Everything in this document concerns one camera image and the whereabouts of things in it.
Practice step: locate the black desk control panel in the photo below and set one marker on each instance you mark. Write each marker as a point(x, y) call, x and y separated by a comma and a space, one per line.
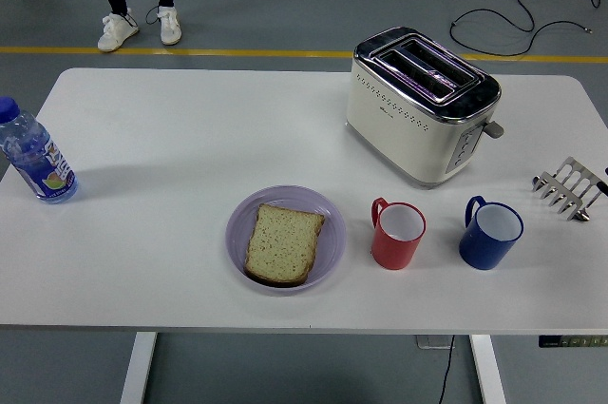
point(575, 341)

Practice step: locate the cream and chrome toaster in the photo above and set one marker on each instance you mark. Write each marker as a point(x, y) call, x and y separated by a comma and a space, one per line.
point(399, 138)

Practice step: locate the plastic bottle with blue cap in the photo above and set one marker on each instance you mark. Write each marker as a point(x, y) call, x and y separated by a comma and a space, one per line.
point(35, 161)

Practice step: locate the blue enamel cup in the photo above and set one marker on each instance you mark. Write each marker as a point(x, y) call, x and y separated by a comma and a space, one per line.
point(480, 247)

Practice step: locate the red enamel cup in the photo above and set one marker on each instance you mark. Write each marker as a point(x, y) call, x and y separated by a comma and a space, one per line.
point(392, 252)

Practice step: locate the slice of toast bread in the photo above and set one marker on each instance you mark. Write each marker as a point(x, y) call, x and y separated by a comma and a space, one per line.
point(285, 244)

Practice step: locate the silver metal toast rack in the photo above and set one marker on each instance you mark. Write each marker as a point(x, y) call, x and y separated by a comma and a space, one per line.
point(570, 185)

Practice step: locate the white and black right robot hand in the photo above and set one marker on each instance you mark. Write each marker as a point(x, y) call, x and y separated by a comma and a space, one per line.
point(604, 187)

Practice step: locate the grey box under table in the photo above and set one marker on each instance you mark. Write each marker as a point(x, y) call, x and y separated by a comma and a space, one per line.
point(430, 341)

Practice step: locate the white table leg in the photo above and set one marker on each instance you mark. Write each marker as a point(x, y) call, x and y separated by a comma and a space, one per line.
point(487, 371)
point(138, 366)

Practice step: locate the lilac round plate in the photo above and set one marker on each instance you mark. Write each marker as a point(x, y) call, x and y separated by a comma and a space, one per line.
point(237, 242)

